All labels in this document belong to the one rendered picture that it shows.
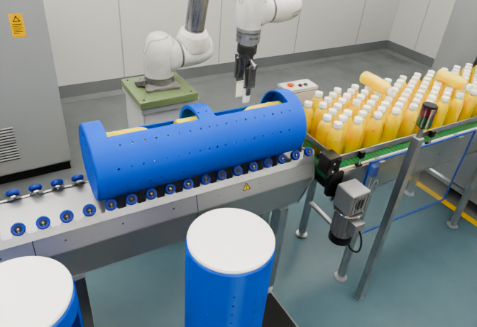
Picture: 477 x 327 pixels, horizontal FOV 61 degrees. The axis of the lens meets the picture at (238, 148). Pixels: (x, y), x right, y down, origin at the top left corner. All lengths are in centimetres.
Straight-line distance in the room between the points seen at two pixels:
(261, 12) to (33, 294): 111
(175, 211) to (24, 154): 184
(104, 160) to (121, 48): 314
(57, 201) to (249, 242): 75
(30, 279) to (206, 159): 69
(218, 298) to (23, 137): 224
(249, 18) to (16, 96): 196
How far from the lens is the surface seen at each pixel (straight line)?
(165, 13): 452
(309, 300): 251
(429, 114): 186
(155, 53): 209
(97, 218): 155
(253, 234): 131
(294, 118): 170
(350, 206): 189
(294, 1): 161
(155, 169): 146
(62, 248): 158
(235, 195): 173
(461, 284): 299
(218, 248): 126
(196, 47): 217
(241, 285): 125
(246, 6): 148
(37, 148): 327
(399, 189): 206
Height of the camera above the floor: 196
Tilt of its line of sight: 33 degrees down
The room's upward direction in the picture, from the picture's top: 5 degrees clockwise
